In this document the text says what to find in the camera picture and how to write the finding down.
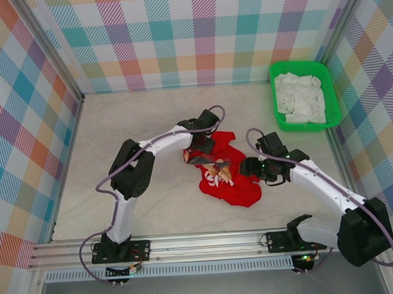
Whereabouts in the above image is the white slotted cable duct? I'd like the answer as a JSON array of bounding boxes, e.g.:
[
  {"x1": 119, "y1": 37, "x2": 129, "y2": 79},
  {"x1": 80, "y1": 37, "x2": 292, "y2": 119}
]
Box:
[{"x1": 44, "y1": 255, "x2": 294, "y2": 283}]

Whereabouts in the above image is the white crumpled t-shirt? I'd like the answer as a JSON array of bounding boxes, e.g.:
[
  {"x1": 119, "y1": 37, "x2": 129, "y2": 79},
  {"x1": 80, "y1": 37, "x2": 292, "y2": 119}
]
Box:
[{"x1": 274, "y1": 70, "x2": 327, "y2": 126}]

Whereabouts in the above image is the aluminium frame side rail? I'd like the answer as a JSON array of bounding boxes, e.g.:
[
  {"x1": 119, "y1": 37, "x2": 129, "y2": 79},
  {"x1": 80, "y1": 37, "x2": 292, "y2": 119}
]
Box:
[
  {"x1": 325, "y1": 125, "x2": 363, "y2": 200},
  {"x1": 41, "y1": 93, "x2": 92, "y2": 243}
]

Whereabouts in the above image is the small electronics board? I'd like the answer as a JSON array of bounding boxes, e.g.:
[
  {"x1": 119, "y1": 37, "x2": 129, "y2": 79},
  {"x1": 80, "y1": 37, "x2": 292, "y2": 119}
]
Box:
[
  {"x1": 292, "y1": 252, "x2": 322, "y2": 268},
  {"x1": 105, "y1": 263, "x2": 145, "y2": 280}
]

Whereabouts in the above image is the green plastic basket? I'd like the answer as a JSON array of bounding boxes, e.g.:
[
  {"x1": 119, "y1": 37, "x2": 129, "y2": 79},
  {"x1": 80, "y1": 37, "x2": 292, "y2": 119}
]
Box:
[{"x1": 268, "y1": 58, "x2": 343, "y2": 134}]

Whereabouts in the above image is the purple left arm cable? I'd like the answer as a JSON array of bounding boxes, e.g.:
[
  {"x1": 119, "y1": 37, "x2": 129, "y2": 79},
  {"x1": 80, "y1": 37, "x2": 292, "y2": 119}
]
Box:
[{"x1": 73, "y1": 104, "x2": 236, "y2": 287}]

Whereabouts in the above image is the aluminium frame post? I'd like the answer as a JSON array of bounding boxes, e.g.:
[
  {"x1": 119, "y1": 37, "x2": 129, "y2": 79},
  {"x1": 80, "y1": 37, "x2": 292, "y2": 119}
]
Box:
[
  {"x1": 10, "y1": 0, "x2": 86, "y2": 105},
  {"x1": 315, "y1": 0, "x2": 374, "y2": 69}
]

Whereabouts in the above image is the aluminium mounting rail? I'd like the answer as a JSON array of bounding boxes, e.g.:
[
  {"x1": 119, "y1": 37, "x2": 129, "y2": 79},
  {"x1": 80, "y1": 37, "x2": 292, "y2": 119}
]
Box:
[{"x1": 26, "y1": 224, "x2": 341, "y2": 272}]

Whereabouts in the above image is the red printed t-shirt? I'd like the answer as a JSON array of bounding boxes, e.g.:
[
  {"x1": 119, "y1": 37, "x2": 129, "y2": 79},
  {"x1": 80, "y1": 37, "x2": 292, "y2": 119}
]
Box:
[{"x1": 181, "y1": 129, "x2": 263, "y2": 210}]

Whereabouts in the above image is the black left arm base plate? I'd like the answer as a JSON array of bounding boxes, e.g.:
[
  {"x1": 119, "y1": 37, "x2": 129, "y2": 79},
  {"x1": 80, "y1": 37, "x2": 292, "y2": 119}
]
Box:
[{"x1": 91, "y1": 238, "x2": 152, "y2": 265}]

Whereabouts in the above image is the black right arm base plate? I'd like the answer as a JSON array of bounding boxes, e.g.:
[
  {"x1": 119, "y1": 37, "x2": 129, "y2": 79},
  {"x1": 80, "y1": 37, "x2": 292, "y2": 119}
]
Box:
[{"x1": 265, "y1": 228, "x2": 328, "y2": 253}]

